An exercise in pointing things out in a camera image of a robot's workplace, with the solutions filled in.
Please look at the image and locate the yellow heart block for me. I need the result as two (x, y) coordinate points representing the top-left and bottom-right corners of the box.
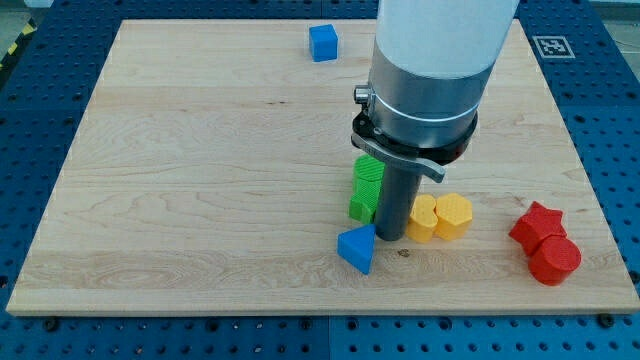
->
(405, 194), (438, 243)

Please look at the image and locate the yellow hexagon block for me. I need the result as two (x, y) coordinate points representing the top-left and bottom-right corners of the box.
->
(435, 193), (473, 241)

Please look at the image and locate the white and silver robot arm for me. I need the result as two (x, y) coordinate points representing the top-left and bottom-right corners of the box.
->
(367, 0), (518, 148)

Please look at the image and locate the green ridged block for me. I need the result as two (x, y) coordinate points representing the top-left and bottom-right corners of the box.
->
(348, 155), (385, 224)

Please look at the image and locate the blue triangle block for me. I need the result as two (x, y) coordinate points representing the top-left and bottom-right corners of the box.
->
(337, 224), (376, 275)

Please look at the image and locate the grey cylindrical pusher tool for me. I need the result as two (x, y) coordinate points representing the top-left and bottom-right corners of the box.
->
(374, 166), (421, 241)

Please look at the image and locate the wooden board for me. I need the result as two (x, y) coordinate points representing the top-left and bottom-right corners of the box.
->
(7, 20), (639, 316)

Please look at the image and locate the black tool changer with lever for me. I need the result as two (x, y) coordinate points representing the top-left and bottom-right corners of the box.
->
(351, 112), (478, 183)

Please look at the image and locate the blue cube block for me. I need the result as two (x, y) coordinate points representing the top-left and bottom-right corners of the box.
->
(308, 24), (339, 62)

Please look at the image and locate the red star block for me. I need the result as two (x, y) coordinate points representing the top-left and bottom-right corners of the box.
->
(509, 201), (567, 256)

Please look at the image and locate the red cylinder block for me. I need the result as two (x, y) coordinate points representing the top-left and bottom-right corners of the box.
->
(528, 236), (582, 286)

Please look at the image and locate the fiducial marker tag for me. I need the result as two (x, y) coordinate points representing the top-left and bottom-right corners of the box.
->
(533, 35), (575, 59)

